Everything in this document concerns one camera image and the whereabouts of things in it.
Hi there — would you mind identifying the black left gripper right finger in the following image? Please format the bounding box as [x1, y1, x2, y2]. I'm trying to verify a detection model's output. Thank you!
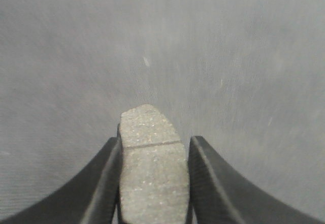
[188, 136, 321, 223]

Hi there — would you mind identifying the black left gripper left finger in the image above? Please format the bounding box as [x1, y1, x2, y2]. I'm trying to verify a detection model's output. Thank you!
[1, 137, 122, 223]

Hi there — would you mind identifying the grey brake pad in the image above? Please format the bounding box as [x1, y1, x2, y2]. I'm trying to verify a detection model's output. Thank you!
[119, 104, 189, 223]

